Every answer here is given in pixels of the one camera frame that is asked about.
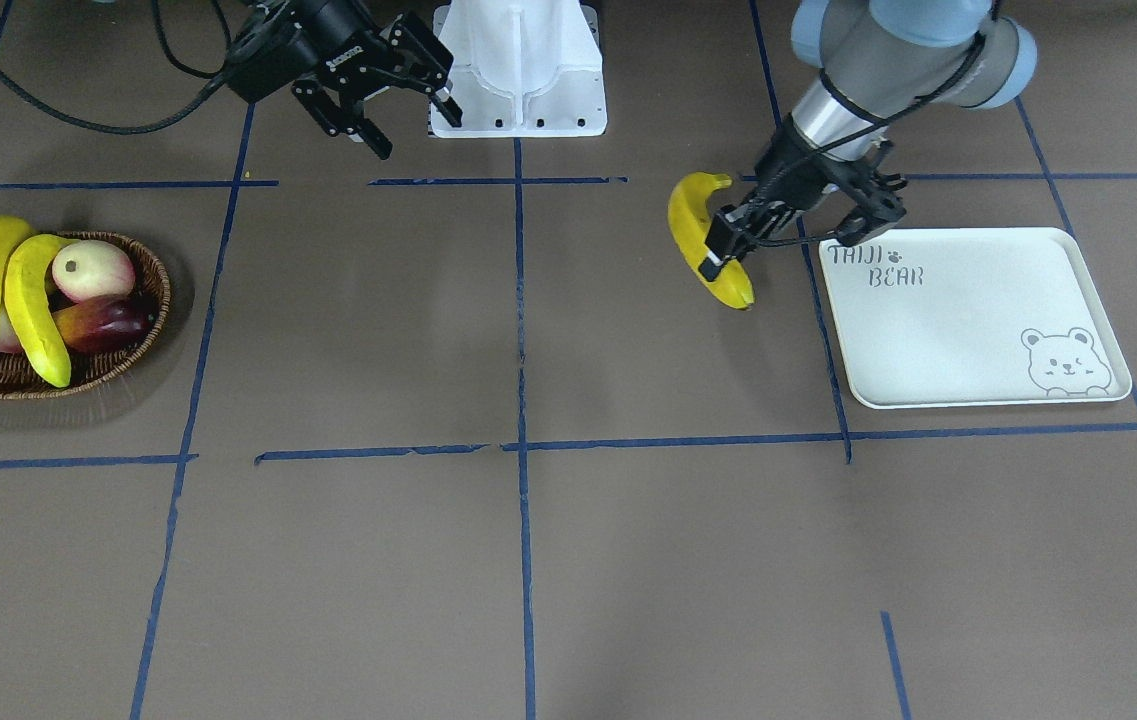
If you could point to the white bear tray plate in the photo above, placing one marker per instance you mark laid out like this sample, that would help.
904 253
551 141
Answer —
971 317

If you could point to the yellow banana carried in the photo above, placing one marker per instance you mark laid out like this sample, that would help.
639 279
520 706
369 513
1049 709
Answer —
689 221
28 303

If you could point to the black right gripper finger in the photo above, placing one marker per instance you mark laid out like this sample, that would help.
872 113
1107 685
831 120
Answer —
344 116
420 60

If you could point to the red mango fruit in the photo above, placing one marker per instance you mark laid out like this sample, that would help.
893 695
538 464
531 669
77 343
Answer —
107 324

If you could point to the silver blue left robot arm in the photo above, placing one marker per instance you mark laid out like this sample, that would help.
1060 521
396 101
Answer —
878 62

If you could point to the brown wicker basket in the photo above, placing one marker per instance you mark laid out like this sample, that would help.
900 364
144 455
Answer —
17 378

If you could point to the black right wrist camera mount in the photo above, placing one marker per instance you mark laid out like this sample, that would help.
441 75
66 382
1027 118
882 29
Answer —
271 25

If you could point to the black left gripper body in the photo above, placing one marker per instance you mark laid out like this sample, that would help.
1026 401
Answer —
794 172

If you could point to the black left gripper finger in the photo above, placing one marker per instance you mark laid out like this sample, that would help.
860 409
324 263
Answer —
877 204
735 231

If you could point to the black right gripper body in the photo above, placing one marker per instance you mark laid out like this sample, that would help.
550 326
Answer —
326 38

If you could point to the white camera mast with base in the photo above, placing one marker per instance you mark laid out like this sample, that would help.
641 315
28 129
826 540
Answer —
527 69

